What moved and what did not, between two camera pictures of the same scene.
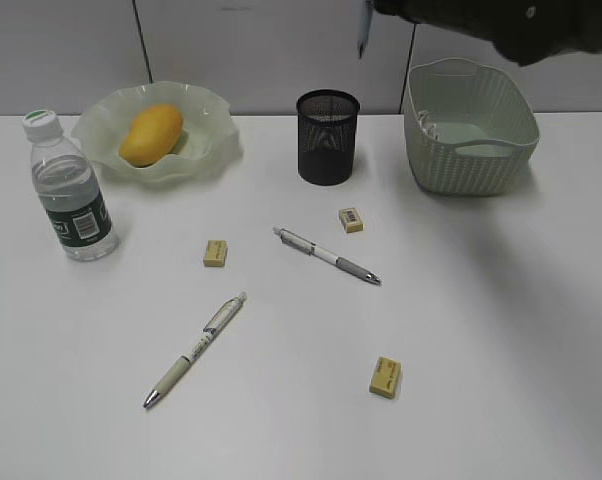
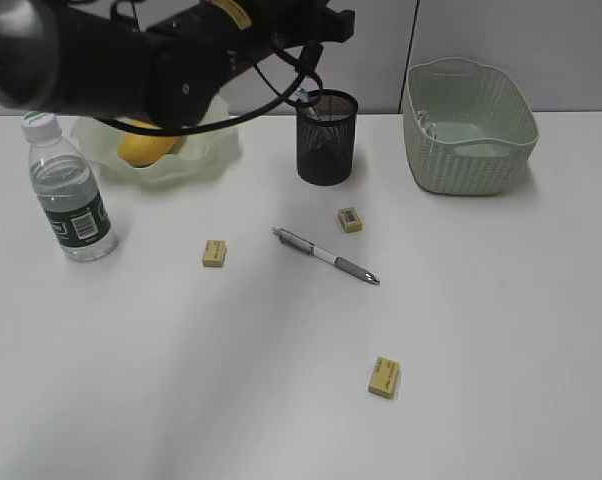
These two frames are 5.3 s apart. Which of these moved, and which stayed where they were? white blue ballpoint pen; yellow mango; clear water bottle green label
Moved: white blue ballpoint pen
Stayed: clear water bottle green label; yellow mango
